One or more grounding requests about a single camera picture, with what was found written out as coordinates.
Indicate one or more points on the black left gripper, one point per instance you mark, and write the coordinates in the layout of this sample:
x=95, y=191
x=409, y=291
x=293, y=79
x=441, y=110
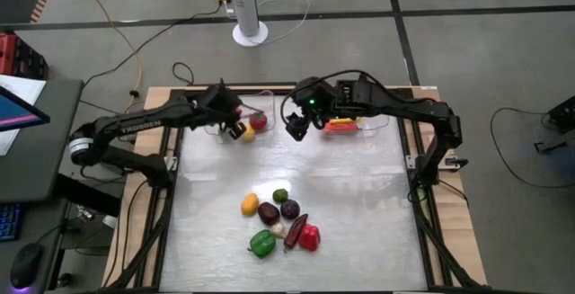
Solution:
x=220, y=105

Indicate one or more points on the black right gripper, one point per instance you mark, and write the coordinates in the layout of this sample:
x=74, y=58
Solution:
x=314, y=96

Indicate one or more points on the yellow lemon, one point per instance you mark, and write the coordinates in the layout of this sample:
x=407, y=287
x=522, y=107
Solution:
x=249, y=136

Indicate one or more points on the red round fruit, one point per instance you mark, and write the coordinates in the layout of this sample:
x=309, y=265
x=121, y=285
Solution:
x=259, y=122

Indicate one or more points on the red chili pepper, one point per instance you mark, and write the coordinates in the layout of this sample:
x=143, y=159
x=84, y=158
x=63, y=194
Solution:
x=341, y=128

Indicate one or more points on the yellow corn cob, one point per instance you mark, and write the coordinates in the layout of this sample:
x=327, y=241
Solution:
x=343, y=121

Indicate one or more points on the green lime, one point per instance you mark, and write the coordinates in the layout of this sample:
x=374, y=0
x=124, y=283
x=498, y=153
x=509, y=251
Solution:
x=280, y=195

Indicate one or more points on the orange mango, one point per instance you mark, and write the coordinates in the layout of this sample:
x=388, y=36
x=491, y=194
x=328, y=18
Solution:
x=250, y=204

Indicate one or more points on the purple onion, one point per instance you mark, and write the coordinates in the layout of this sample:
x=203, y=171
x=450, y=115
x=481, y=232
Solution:
x=290, y=209

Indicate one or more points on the dark maroon mango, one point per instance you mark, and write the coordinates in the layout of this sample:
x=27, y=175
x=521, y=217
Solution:
x=268, y=213

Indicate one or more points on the white garlic bulb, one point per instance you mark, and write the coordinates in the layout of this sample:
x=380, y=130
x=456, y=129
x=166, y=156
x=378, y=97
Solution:
x=278, y=230

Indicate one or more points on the dark maroon chili pepper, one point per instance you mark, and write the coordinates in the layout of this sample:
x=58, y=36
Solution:
x=295, y=235

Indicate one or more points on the red bell pepper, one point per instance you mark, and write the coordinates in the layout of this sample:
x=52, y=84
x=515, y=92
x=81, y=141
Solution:
x=309, y=237

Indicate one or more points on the green bell pepper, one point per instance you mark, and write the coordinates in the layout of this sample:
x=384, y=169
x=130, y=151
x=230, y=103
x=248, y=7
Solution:
x=262, y=243

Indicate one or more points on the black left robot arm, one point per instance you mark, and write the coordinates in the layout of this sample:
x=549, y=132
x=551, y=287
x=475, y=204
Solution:
x=144, y=123

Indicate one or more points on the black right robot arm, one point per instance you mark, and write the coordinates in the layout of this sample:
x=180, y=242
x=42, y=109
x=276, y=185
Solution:
x=404, y=105

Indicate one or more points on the clear plastic basket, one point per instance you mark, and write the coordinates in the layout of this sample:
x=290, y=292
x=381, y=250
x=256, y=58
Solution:
x=267, y=105
x=377, y=114

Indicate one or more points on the grey desk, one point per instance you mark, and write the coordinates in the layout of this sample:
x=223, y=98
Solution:
x=45, y=181

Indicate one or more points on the white paper sheet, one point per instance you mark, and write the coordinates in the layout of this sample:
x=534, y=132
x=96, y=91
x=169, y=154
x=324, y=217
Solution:
x=27, y=89

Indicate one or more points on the computer monitor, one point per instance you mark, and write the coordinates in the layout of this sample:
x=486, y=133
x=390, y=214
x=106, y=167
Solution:
x=18, y=114

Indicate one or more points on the red plastic crate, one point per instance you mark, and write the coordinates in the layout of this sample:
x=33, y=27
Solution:
x=9, y=56

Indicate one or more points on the backlit keyboard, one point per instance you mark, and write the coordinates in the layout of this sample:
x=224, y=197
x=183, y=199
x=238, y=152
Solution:
x=9, y=222

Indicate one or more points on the black computer mouse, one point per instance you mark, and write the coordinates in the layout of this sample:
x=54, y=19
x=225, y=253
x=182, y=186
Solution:
x=27, y=264

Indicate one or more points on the black floor device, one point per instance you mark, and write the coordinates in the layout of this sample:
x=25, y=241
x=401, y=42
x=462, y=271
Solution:
x=563, y=114

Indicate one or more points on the black metal table frame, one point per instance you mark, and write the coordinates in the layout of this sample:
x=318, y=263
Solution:
x=158, y=258

